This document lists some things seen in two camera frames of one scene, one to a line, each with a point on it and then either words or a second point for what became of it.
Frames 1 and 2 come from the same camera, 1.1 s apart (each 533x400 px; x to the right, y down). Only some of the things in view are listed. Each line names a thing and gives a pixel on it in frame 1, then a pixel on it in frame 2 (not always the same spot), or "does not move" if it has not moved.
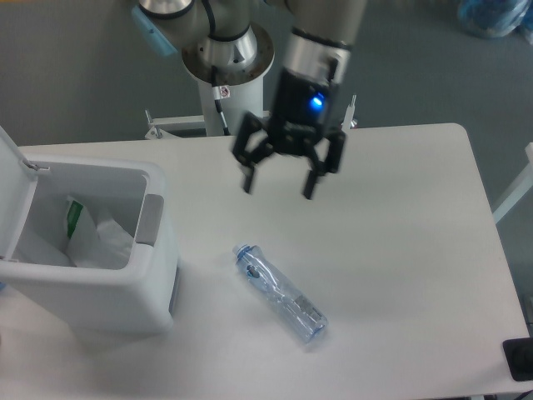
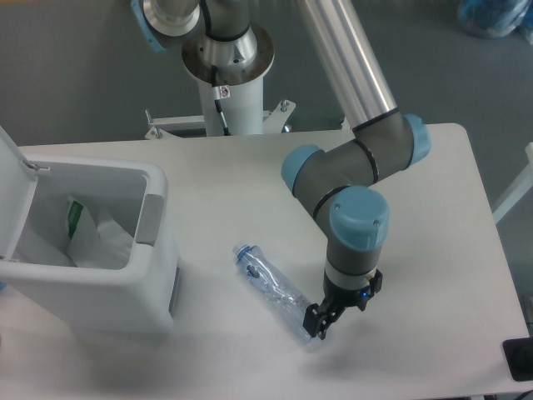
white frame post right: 521,186 does not move
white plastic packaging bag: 87,243 does not move
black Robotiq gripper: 302,112 → 317,317
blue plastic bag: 495,18 does not move
